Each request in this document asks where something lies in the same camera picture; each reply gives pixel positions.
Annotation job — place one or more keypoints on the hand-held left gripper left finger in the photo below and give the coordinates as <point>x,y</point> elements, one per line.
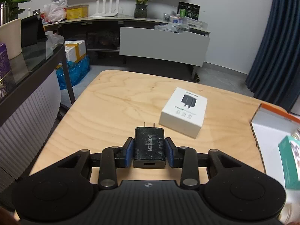
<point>129,152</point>

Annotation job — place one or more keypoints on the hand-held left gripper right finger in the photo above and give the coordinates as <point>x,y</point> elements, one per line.
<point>170,152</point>

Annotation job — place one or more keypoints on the black USB charger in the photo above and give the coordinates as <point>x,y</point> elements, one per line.
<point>148,145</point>

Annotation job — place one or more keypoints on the orange and white cardboard box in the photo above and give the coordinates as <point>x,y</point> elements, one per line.
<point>269,131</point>

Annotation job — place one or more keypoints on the green bandage box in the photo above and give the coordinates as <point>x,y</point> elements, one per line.
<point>289,164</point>

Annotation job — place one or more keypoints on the white charger box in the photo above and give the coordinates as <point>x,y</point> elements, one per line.
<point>182,114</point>

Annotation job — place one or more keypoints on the black cylinder roll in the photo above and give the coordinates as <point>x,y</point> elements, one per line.
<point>196,76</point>

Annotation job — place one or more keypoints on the blue plastic bag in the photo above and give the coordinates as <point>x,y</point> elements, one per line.
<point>72,73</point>

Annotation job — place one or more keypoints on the black glass top counter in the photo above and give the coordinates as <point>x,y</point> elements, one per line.
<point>30,121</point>

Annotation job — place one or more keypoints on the white cabinet drawer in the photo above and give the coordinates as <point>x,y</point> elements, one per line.
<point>164,44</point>

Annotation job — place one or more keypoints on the white foam box yellow tape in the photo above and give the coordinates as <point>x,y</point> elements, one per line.
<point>73,50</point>

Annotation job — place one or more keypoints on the white TV cabinet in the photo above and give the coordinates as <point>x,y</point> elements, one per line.
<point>103,37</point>

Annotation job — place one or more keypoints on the clear plastic bag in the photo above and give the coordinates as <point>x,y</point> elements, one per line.
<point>172,28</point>

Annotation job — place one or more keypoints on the clear plastic boxes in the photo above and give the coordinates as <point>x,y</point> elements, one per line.
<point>196,23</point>

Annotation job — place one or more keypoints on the white router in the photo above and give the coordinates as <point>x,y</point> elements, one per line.
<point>105,13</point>

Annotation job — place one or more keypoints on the black and green box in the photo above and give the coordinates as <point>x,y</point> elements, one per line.
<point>188,10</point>

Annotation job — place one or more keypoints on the dark blue curtain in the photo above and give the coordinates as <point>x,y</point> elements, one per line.
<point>276,51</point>

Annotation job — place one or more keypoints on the purple patterned tin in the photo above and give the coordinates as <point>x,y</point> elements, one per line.
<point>4,70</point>

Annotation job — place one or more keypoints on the black tablet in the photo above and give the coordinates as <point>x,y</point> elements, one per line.
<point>30,30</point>

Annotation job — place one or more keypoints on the white plastic bag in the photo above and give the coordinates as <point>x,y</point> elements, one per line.
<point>55,10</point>

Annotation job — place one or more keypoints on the cream plant pot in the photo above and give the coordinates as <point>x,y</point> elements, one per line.
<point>10,39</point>

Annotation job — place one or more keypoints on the steel tumbler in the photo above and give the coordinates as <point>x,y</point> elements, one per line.
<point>2,11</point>

